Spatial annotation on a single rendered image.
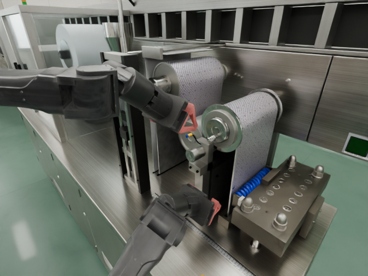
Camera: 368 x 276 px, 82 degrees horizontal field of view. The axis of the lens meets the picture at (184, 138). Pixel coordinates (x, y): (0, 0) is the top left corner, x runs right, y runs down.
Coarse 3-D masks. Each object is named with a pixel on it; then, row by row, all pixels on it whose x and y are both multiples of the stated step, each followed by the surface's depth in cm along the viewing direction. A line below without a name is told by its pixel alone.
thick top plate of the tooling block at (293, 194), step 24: (288, 168) 82; (312, 168) 82; (264, 192) 70; (288, 192) 70; (312, 192) 70; (240, 216) 62; (264, 216) 61; (288, 216) 61; (264, 240) 59; (288, 240) 55
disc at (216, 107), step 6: (210, 108) 62; (216, 108) 61; (222, 108) 59; (228, 108) 57; (204, 114) 65; (228, 114) 58; (234, 114) 57; (234, 120) 57; (240, 126) 57; (204, 132) 67; (240, 132) 57; (240, 138) 58; (234, 144) 60; (222, 150) 64; (228, 150) 62
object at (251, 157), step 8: (272, 128) 75; (264, 136) 72; (248, 144) 65; (256, 144) 69; (264, 144) 75; (240, 152) 63; (248, 152) 67; (256, 152) 72; (264, 152) 78; (240, 160) 65; (248, 160) 69; (256, 160) 74; (264, 160) 81; (240, 168) 67; (248, 168) 72; (256, 168) 77; (232, 176) 66; (240, 176) 69; (248, 176) 74; (232, 184) 67; (240, 184) 72; (232, 192) 69
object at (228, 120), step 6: (210, 114) 62; (216, 114) 60; (222, 114) 59; (204, 120) 64; (228, 120) 58; (204, 126) 65; (228, 126) 58; (234, 126) 57; (234, 132) 58; (228, 138) 60; (234, 138) 58; (216, 144) 64; (222, 144) 62; (228, 144) 61
